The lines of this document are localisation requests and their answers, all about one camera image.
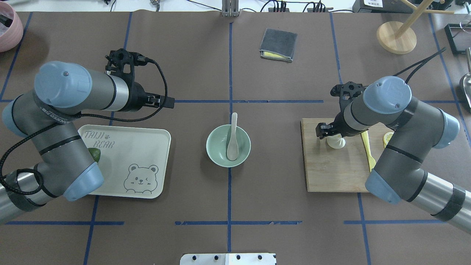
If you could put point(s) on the green avocado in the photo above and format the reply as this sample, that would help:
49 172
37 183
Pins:
95 153

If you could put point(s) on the pink bowl of ice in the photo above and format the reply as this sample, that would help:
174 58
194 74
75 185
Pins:
11 28

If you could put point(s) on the green ceramic bowl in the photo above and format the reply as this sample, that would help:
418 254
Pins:
216 146

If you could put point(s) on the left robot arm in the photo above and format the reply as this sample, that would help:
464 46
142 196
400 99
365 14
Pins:
46 114

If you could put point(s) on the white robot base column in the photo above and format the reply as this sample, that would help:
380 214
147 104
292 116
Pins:
229 259

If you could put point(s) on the aluminium frame post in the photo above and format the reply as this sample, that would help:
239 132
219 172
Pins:
230 8

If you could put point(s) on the metal scoop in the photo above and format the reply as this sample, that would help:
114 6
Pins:
465 82

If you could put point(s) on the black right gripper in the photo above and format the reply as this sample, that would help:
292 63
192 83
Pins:
339 125

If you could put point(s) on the glass rack tray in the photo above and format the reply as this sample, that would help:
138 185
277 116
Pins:
459 37

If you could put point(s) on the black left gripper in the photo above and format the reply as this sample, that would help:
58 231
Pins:
137 96

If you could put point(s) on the lemon slice pair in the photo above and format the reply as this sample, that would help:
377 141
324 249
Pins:
386 138

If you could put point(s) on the cream bear tray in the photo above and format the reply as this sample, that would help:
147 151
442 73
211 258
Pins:
133 160

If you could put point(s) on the wooden mug tree stand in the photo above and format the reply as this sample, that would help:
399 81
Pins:
398 37

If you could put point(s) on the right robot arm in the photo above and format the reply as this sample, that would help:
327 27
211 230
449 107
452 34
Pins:
418 128

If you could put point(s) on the yellow plastic knife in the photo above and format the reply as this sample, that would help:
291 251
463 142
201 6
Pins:
370 159

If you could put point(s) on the grey folded cloth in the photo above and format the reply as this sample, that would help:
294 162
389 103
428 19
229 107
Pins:
278 45

